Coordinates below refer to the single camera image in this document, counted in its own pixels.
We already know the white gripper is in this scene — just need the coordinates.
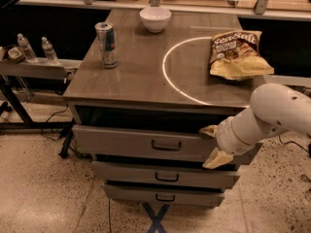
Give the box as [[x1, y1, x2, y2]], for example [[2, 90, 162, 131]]
[[199, 116, 253, 169]]

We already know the grey top drawer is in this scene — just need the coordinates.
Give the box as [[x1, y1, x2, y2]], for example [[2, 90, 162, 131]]
[[71, 123, 263, 166]]

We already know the grey drawer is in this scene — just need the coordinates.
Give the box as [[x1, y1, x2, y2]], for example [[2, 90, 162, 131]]
[[91, 161, 239, 190], [104, 184, 225, 208], [71, 123, 263, 166]]

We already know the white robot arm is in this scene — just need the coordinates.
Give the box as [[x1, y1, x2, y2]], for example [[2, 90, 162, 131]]
[[200, 83, 311, 169]]

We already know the grey drawer cabinet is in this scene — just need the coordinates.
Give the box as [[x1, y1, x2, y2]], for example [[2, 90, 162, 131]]
[[64, 10, 257, 196]]

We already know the grey bottom drawer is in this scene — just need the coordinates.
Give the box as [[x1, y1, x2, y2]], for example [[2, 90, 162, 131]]
[[104, 184, 225, 208]]

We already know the grey middle drawer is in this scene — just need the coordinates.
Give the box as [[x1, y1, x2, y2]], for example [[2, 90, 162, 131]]
[[91, 161, 239, 190]]

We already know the sea salt chips bag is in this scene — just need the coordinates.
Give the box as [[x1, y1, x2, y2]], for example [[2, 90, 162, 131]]
[[209, 30, 274, 81]]

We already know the blue tape cross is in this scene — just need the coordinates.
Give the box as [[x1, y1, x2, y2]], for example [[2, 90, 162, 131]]
[[143, 203, 169, 233]]

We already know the white ceramic bowl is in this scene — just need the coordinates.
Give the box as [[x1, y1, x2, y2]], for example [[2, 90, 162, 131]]
[[139, 7, 171, 33]]

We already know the blue silver drink can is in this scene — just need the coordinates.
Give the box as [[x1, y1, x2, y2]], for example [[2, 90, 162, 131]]
[[94, 21, 118, 68]]

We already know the right clear water bottle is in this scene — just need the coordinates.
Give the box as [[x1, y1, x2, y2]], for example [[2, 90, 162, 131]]
[[41, 37, 60, 65]]

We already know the clear water bottle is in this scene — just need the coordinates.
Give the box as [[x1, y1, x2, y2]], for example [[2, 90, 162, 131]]
[[41, 37, 60, 65], [17, 33, 38, 63]]

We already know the left clear water bottle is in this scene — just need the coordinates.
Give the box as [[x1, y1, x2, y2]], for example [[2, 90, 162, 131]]
[[17, 33, 38, 63]]

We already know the grey side table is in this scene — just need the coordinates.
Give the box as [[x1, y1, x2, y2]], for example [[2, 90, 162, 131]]
[[0, 58, 82, 158]]

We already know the black cable at right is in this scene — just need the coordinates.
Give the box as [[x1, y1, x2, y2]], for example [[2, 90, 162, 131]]
[[278, 135, 311, 157]]

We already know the black floor cable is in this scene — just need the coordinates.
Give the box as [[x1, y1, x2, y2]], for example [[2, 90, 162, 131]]
[[39, 105, 70, 142]]

